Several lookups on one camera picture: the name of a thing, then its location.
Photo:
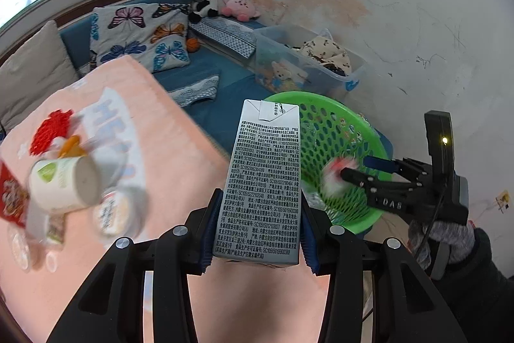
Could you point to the blue bed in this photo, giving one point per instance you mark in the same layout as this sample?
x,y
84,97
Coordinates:
x,y
233,77

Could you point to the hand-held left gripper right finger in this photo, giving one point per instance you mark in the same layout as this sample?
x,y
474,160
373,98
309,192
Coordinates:
x,y
309,242

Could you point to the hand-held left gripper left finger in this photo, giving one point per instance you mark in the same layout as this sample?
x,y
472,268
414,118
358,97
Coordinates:
x,y
211,232

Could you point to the folded patterned mat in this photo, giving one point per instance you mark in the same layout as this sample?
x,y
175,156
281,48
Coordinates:
x,y
229,33

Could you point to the green plastic mesh basket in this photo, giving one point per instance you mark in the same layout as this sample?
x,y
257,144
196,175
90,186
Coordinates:
x,y
321,118

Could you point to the person's right forearm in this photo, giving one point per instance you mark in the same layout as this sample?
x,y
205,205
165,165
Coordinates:
x,y
482,286

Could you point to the pink printed blanket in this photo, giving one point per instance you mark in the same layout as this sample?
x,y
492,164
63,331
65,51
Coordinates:
x,y
168,150

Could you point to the white printed milk carton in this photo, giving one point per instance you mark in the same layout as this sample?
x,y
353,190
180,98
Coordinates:
x,y
261,186

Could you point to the clear plastic cup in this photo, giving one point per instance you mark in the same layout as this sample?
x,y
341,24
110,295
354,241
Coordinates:
x,y
40,226

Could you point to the large butterfly print pillow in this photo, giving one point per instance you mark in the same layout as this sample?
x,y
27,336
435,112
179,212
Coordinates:
x,y
132,33

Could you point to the small white yogurt cup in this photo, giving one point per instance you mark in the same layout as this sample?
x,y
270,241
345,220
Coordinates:
x,y
112,212

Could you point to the cream printed cloth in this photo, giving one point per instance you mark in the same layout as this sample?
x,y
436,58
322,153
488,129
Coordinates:
x,y
325,51

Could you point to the person's right hand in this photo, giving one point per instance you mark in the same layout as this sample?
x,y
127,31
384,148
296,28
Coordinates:
x,y
457,242

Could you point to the red snack packet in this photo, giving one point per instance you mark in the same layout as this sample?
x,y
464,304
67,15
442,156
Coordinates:
x,y
10,194

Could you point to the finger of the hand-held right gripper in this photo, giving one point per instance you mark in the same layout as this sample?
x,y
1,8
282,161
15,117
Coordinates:
x,y
357,176
381,164

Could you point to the small orange toy basketball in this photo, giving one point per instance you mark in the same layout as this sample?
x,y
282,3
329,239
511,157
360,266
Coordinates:
x,y
193,45

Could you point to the beige cushion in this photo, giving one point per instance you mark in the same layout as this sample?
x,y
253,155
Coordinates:
x,y
36,73

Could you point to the clear plastic storage bin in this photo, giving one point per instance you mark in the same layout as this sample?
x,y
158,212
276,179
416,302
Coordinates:
x,y
281,45

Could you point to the teddy bear picture box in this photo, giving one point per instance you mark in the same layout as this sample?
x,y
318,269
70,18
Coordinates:
x,y
281,73

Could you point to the pink round plush toy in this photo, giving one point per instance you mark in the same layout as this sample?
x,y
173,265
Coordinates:
x,y
239,7

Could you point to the yellow wall sticker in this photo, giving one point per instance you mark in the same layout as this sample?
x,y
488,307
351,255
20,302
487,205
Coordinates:
x,y
502,200

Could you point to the white paper cup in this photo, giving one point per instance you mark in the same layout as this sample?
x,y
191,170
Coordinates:
x,y
60,186

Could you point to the red and white wrapper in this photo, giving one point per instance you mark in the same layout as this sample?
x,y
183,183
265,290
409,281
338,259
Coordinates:
x,y
333,174

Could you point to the grey patterned cloth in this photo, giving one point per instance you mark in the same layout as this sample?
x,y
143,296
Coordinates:
x,y
196,90

